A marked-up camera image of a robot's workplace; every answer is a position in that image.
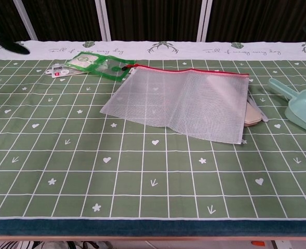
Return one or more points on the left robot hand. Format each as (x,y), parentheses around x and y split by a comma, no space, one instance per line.
(10,45)

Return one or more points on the clear mesh zipper pouch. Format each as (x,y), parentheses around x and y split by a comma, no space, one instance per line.
(181,103)

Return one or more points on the beige toothbrush case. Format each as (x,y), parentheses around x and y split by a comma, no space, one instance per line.
(252,120)

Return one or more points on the grey toothbrush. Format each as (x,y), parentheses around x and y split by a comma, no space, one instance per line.
(264,118)

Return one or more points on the teal plastic scoop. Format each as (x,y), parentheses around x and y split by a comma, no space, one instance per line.
(303,109)

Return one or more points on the small white card package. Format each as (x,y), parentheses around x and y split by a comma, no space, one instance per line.
(56,71)

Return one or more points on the green bordered transparent package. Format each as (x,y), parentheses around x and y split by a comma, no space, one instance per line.
(85,61)

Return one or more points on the green grid pattern tablecloth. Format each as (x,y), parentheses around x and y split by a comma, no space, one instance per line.
(64,155)

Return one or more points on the dark blue underlay cloth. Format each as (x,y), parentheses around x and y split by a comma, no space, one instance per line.
(152,227)

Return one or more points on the small orange object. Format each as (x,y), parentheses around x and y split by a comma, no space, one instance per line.
(258,243)

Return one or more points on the white frame post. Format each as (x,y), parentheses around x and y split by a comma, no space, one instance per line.
(102,20)
(204,20)
(25,20)

